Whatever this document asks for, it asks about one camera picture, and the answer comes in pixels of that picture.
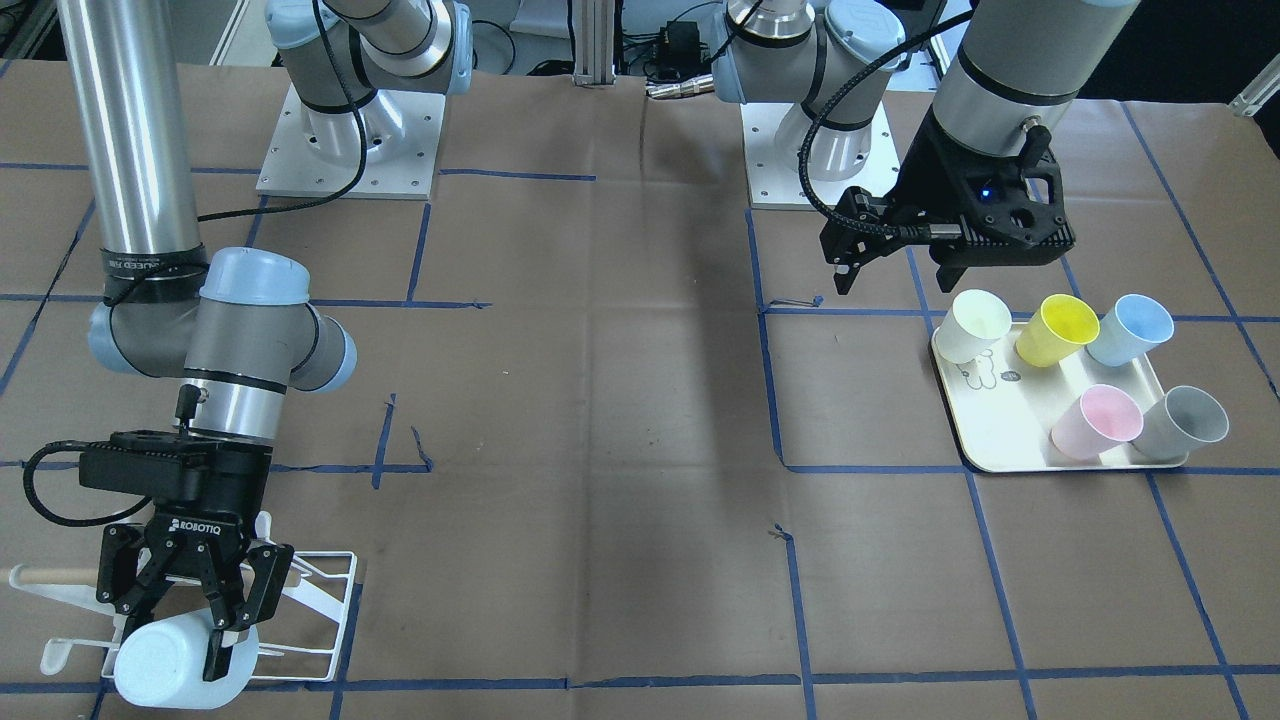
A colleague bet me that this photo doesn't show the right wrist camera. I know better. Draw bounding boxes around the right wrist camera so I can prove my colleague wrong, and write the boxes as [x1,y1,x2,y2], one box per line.
[79,430,220,502]

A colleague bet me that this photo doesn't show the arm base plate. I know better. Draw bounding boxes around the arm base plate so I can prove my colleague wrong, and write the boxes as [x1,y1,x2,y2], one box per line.
[741,102,899,210]
[256,88,445,200]

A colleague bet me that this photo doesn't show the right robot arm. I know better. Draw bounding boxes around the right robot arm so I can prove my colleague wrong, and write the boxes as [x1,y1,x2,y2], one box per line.
[46,1,357,688]

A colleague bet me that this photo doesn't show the cream serving tray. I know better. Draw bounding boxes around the cream serving tray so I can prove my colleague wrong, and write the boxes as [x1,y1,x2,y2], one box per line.
[931,322,1188,473]

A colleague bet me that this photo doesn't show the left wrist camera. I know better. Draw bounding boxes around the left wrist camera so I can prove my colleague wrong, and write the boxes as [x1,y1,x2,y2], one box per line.
[820,184,931,295]

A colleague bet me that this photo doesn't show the pink cup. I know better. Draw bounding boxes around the pink cup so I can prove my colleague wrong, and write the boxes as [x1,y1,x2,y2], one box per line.
[1050,384,1144,460]

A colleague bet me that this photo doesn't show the light blue cup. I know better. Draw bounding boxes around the light blue cup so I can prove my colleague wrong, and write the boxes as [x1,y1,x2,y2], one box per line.
[114,609,259,710]

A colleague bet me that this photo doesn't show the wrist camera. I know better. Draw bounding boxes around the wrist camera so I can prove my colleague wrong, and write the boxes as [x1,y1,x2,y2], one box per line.
[79,430,220,502]
[820,184,931,295]

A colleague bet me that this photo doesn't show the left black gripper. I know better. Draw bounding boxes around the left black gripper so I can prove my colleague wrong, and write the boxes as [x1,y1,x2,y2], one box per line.
[895,111,1075,293]

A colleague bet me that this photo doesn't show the cream white cup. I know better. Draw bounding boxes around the cream white cup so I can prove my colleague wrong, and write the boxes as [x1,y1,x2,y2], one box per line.
[934,290,1012,364]

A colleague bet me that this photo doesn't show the grey cup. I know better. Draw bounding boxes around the grey cup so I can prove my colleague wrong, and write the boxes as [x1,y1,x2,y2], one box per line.
[1132,386,1230,460]

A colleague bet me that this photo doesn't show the white wire cup rack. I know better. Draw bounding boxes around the white wire cup rack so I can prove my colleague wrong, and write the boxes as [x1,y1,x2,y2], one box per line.
[1,507,338,684]

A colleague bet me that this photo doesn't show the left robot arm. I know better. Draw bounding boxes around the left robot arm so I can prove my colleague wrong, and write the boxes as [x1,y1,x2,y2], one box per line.
[710,1,1137,295]

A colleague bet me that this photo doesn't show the aluminium frame post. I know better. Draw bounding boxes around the aluminium frame post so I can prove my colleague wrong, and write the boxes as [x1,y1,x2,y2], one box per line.
[567,0,621,87]

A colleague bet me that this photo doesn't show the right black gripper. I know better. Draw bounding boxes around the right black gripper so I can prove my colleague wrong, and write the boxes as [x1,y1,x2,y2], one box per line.
[79,430,294,682]

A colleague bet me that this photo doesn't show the yellow cup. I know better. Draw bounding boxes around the yellow cup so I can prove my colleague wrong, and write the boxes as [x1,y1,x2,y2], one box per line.
[1015,293,1100,368]

